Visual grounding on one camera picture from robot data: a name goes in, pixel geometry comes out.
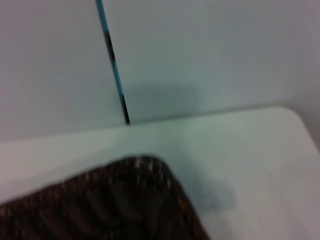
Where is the dark brown woven basket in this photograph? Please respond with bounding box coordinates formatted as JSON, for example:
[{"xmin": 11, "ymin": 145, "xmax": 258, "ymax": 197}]
[{"xmin": 0, "ymin": 155, "xmax": 213, "ymax": 240}]

